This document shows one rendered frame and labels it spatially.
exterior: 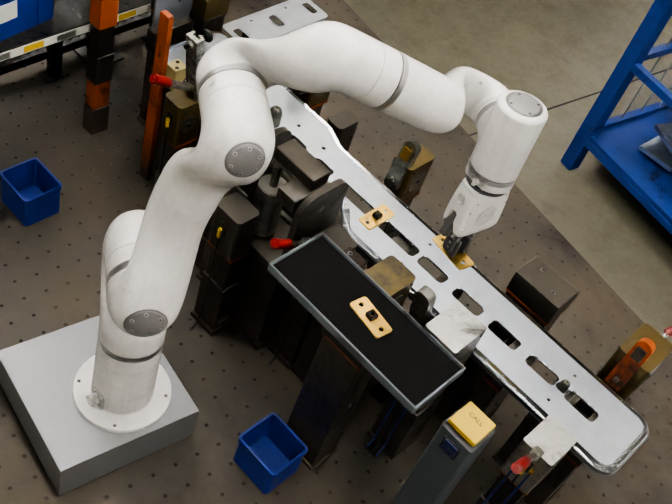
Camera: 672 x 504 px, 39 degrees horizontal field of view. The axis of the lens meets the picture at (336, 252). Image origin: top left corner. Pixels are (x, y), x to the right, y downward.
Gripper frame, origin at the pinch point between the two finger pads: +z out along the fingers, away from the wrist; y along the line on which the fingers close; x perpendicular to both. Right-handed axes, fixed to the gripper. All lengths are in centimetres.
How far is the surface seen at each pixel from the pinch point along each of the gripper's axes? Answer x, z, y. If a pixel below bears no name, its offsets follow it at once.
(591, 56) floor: 141, 111, 256
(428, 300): 0.1, 16.4, 0.0
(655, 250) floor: 39, 118, 193
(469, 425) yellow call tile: -27.0, 12.1, -14.3
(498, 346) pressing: -10.2, 26.4, 14.9
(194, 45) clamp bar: 69, 3, -15
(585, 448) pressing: -36.0, 27.5, 15.8
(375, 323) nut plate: -3.3, 10.9, -17.4
